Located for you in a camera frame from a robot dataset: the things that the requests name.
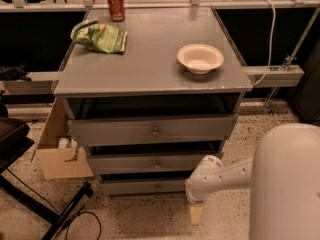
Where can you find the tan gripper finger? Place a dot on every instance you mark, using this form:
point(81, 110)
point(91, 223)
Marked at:
point(195, 213)

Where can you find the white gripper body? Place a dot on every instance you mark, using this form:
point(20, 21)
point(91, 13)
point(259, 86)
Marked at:
point(192, 194)

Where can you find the grey bottom drawer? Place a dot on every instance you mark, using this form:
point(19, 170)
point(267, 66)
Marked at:
point(143, 186)

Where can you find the grey drawer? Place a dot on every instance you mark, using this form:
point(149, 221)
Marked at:
point(150, 130)
point(143, 186)
point(147, 162)

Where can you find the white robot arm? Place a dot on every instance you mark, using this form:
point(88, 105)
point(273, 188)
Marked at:
point(283, 177)

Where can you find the grey top drawer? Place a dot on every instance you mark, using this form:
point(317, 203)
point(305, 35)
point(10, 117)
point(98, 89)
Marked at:
point(150, 130)

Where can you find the grey drawer cabinet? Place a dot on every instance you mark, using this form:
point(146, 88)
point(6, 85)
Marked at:
point(147, 80)

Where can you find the grey middle drawer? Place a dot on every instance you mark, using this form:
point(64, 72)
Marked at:
point(147, 162)

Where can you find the white paper bowl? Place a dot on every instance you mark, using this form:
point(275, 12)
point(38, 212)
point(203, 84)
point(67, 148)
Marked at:
point(200, 58)

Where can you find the dark cabinet at right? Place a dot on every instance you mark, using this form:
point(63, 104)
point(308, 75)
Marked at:
point(306, 96)

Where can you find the cardboard box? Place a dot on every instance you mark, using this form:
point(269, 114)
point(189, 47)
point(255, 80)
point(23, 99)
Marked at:
point(59, 156)

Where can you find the green chip bag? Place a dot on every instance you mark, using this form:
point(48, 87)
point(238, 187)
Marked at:
point(99, 37)

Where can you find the black chair base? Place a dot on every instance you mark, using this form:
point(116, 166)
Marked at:
point(17, 222)

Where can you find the red soda can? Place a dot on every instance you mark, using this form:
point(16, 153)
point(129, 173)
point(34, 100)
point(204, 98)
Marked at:
point(116, 10)

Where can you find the metal frame rail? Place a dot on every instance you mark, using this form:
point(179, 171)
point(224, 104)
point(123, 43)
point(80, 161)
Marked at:
point(41, 82)

